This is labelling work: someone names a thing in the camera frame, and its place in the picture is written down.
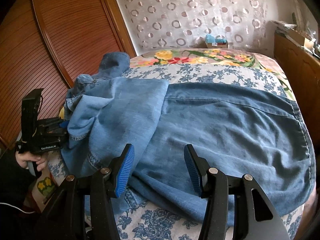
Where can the person's left hand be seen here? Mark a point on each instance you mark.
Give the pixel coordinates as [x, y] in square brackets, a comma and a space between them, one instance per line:
[40, 160]

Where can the wooden slatted wardrobe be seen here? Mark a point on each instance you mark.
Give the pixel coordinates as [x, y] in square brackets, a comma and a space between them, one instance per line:
[46, 44]

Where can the yellow plush toy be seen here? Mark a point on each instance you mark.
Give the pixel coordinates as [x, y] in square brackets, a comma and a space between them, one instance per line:
[62, 113]

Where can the colourful floral bed sheet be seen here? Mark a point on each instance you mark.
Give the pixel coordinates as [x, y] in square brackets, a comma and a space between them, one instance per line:
[212, 57]

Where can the blue denim jeans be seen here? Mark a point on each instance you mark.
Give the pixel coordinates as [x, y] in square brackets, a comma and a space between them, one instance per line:
[236, 129]

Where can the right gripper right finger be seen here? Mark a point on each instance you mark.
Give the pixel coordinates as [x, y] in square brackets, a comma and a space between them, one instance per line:
[254, 215]

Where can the cardboard box with blue cloth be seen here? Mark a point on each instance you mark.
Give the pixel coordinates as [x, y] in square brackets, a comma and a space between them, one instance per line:
[212, 42]

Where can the wooden side cabinet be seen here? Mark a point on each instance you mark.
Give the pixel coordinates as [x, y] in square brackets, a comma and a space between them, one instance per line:
[302, 72]

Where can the white circle-pattern curtain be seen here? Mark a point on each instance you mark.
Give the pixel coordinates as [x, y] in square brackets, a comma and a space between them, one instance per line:
[164, 24]

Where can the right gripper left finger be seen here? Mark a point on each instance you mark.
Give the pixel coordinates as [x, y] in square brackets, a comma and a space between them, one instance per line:
[81, 208]

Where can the blue floral white quilt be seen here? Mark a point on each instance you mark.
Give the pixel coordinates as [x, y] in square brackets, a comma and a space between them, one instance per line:
[136, 206]

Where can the clutter on cabinet top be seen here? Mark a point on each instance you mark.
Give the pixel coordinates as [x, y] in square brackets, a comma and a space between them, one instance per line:
[301, 38]

